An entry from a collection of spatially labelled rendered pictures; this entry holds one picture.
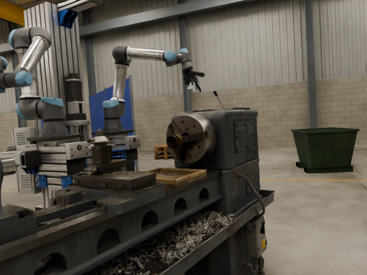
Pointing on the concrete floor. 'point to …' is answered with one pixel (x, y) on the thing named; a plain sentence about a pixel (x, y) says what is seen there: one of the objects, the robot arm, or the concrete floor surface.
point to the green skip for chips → (325, 149)
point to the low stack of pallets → (162, 152)
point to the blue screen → (96, 109)
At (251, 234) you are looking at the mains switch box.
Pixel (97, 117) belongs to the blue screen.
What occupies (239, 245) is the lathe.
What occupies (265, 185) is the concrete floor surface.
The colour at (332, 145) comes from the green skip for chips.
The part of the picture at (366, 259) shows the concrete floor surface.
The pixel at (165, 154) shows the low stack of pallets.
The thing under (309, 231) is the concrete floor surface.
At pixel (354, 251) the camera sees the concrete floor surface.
